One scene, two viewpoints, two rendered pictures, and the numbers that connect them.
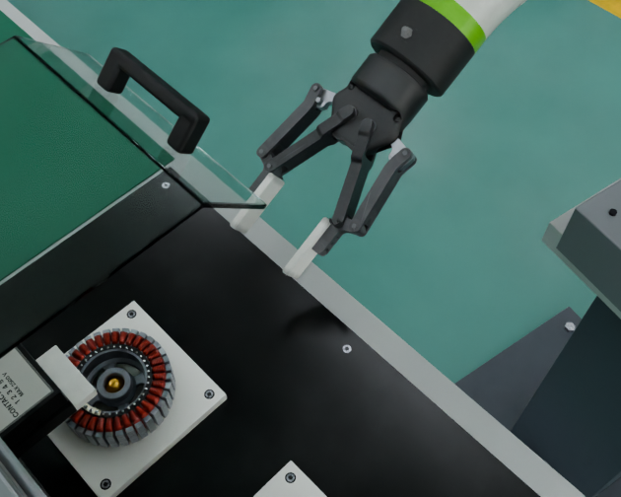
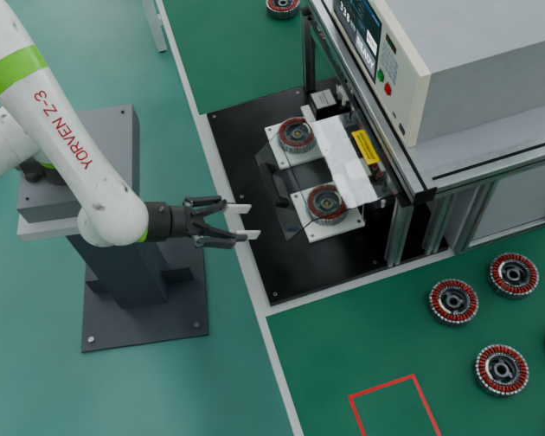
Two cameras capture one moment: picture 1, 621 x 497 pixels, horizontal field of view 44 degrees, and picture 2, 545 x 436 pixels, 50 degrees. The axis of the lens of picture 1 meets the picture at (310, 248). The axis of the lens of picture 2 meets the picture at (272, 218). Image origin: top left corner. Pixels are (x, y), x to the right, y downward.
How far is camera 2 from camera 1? 1.29 m
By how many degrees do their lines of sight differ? 61
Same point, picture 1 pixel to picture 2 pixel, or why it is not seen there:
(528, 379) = (132, 324)
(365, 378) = (241, 185)
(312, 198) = not seen: outside the picture
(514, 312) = (109, 365)
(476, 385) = (158, 333)
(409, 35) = (161, 208)
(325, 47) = not seen: outside the picture
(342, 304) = (232, 220)
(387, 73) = (176, 210)
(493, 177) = not seen: outside the picture
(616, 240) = (130, 176)
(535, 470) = (208, 146)
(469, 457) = (226, 151)
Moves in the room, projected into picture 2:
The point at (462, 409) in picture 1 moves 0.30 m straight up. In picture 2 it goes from (215, 170) to (196, 98)
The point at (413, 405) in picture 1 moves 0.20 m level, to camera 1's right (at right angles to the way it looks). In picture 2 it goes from (232, 171) to (171, 147)
